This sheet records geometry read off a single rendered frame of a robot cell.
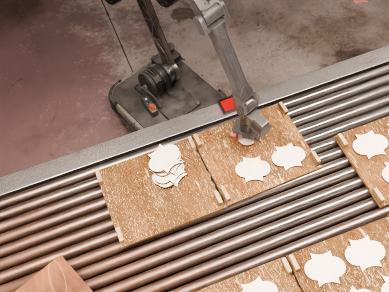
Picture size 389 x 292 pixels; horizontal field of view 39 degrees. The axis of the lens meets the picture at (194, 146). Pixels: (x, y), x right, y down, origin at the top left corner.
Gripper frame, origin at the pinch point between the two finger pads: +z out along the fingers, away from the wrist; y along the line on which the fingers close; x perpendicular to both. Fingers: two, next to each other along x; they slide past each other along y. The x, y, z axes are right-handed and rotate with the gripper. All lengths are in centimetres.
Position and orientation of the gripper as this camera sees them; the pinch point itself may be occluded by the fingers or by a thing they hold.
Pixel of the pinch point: (246, 141)
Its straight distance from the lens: 223.4
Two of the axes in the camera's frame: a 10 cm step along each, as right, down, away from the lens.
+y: 9.6, 2.1, -1.9
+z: 0.4, 5.6, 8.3
